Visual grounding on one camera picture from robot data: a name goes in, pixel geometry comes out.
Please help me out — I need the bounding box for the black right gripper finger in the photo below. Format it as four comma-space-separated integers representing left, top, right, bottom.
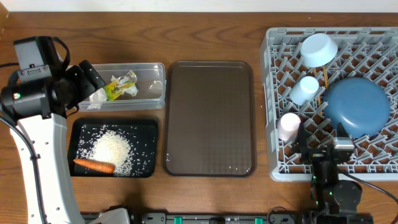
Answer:
295, 123, 310, 154
336, 123, 349, 138

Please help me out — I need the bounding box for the pink cup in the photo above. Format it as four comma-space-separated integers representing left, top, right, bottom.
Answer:
277, 113, 301, 141

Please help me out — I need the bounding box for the white tissue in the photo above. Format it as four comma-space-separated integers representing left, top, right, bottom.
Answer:
86, 70, 139, 110

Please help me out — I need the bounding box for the dark blue plate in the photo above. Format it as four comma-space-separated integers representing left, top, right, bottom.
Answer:
323, 77, 391, 138

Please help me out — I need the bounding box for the yellow green snack wrapper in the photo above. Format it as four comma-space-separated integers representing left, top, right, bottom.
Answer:
104, 70, 138, 101

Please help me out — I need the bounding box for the light blue cup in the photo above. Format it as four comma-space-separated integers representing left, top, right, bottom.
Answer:
289, 76, 320, 106

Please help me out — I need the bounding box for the wooden chopstick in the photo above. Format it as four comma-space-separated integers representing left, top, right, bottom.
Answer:
322, 65, 329, 90
313, 67, 323, 116

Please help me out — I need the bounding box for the pile of rice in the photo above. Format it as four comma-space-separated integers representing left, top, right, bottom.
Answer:
76, 124, 155, 177

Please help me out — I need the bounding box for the light blue bowl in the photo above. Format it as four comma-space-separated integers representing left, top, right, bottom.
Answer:
300, 33, 338, 68

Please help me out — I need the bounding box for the orange carrot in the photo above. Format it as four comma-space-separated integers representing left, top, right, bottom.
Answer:
73, 159, 116, 174

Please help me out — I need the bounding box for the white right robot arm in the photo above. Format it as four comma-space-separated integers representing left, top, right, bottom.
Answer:
293, 124, 373, 223

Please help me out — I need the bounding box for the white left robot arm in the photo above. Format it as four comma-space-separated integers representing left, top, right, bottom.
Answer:
1, 36, 131, 223

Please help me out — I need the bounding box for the clear plastic waste bin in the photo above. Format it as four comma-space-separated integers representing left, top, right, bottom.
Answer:
79, 63, 166, 112

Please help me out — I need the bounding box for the black waste tray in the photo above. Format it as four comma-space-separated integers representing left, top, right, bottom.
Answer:
67, 119, 159, 179

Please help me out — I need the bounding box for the grey dishwasher rack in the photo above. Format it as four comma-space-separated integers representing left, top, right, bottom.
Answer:
260, 27, 397, 182

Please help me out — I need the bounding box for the brown serving tray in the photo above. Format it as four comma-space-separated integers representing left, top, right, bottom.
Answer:
162, 61, 256, 177

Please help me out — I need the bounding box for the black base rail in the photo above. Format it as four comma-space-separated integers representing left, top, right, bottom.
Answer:
82, 212, 374, 224

